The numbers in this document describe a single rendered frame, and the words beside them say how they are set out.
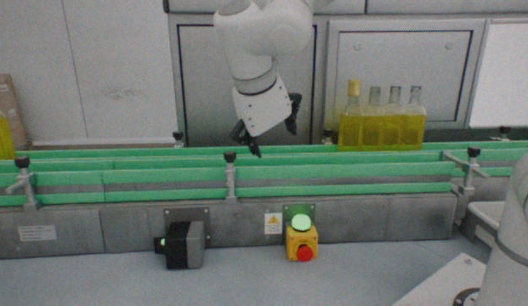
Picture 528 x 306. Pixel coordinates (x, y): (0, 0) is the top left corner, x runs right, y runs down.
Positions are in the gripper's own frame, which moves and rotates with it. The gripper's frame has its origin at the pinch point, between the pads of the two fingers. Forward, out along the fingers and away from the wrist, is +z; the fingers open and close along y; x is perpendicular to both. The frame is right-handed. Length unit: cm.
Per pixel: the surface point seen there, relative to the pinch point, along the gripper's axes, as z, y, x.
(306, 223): 21.1, 1.8, 8.8
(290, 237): 21.5, 6.8, 8.9
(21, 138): 144, 149, -355
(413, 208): 30.8, -24.4, 17.9
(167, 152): 13.2, 20.2, -31.7
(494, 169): 38, -55, 20
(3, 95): 98, 131, -360
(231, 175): 8.5, 10.5, -5.9
